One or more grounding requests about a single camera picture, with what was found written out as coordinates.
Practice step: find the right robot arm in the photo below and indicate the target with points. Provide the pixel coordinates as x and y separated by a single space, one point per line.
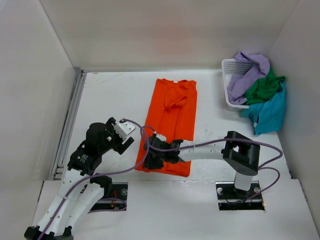
237 150

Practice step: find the teal t shirt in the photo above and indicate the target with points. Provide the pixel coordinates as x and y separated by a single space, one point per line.
268 117

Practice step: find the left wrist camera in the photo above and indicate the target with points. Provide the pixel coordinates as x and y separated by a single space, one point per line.
123 128

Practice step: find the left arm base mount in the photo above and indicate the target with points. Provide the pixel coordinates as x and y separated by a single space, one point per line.
113 199

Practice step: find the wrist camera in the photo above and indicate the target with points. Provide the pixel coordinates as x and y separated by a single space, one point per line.
123 128
160 137

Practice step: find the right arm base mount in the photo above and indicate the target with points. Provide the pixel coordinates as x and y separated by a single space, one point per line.
230 198

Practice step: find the orange t shirt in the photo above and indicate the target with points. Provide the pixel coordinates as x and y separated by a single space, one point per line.
172 110

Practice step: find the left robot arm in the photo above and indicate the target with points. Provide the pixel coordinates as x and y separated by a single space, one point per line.
81 186

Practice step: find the white laundry basket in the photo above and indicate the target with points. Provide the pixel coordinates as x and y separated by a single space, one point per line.
232 67

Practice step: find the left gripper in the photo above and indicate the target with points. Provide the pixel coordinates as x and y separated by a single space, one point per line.
116 139

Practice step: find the lilac t shirt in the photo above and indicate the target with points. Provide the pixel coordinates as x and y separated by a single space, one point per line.
239 85

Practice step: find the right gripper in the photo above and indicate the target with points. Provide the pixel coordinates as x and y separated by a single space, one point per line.
152 155

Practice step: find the green t shirt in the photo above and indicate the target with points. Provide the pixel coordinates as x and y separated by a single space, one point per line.
264 88

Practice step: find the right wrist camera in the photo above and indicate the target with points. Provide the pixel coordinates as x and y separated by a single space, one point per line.
160 137

